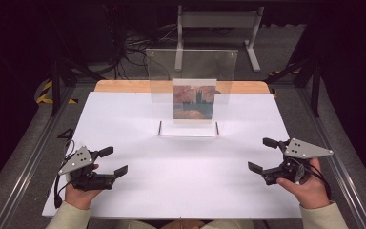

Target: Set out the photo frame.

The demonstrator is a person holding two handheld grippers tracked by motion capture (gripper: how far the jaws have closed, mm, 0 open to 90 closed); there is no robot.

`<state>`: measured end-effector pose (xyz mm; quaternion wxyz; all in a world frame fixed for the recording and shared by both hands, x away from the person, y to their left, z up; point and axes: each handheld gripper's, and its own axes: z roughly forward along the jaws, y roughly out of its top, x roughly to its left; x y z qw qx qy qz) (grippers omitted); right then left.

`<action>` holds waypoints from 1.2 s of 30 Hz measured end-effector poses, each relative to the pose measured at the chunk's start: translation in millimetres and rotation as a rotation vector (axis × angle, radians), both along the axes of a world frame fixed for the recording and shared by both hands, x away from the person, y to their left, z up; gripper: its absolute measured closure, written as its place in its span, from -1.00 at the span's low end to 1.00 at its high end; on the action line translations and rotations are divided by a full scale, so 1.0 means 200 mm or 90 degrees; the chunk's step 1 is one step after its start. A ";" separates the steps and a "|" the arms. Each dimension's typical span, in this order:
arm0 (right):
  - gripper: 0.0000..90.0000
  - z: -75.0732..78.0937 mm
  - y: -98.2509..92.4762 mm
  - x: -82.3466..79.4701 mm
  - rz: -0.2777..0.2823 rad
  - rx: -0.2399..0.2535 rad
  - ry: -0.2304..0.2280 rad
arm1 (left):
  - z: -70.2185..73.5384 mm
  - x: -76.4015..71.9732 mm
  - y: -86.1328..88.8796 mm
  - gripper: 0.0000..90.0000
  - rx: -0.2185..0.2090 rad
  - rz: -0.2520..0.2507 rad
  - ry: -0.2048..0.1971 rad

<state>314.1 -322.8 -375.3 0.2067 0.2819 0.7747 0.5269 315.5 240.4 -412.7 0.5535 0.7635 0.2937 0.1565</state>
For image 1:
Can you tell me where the person's left hand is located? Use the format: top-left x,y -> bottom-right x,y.
64,163 -> 105,211

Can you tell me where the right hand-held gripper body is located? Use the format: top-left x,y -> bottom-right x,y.
261,137 -> 335,186

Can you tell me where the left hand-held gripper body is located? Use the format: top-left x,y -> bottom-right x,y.
57,145 -> 118,192

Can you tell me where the person's right hand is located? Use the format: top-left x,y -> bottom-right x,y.
275,157 -> 331,210

